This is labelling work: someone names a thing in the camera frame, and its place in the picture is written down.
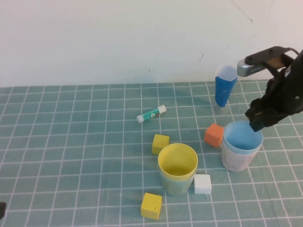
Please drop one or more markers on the orange foam cube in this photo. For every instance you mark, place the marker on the orange foam cube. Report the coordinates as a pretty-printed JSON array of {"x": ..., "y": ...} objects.
[{"x": 213, "y": 137}]

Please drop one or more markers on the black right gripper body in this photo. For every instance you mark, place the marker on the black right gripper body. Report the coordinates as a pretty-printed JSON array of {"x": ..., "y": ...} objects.
[{"x": 288, "y": 92}]

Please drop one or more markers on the light blue plastic cup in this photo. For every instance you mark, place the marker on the light blue plastic cup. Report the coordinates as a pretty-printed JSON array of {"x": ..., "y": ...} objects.
[{"x": 241, "y": 142}]

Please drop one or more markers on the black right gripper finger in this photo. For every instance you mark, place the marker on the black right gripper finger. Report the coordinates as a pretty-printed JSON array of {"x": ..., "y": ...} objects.
[
  {"x": 262, "y": 121},
  {"x": 256, "y": 107}
]

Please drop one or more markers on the pink plastic cup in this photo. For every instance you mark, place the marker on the pink plastic cup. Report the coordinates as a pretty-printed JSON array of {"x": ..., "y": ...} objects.
[{"x": 236, "y": 162}]

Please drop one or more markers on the yellow plastic cup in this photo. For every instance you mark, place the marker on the yellow plastic cup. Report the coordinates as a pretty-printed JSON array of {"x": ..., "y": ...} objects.
[{"x": 177, "y": 156}]

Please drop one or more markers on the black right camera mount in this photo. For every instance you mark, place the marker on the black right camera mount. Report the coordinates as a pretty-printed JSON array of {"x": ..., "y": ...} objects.
[{"x": 260, "y": 55}]

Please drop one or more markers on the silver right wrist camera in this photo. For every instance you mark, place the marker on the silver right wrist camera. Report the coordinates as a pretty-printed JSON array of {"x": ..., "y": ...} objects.
[{"x": 248, "y": 69}]

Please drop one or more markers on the white foam cube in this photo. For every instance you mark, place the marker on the white foam cube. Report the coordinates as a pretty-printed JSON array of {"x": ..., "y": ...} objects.
[{"x": 202, "y": 184}]

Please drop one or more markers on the green white glue stick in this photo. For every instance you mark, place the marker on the green white glue stick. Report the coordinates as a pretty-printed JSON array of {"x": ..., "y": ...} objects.
[{"x": 150, "y": 114}]

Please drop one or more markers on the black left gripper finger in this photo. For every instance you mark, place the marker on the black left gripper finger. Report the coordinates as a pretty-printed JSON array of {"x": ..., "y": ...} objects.
[{"x": 2, "y": 210}]

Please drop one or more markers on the green plastic cup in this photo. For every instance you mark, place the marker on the green plastic cup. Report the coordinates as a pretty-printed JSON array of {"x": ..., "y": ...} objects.
[{"x": 177, "y": 188}]

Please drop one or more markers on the yellow foam cube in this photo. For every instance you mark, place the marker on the yellow foam cube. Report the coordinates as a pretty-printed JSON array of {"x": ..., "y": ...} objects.
[
  {"x": 150, "y": 208},
  {"x": 161, "y": 144}
]

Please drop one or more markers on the dark blue tapered cup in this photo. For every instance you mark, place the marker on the dark blue tapered cup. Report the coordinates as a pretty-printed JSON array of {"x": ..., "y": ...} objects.
[{"x": 222, "y": 92}]

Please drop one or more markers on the green checked tablecloth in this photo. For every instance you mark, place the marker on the green checked tablecloth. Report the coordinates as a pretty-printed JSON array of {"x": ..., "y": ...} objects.
[{"x": 47, "y": 142}]

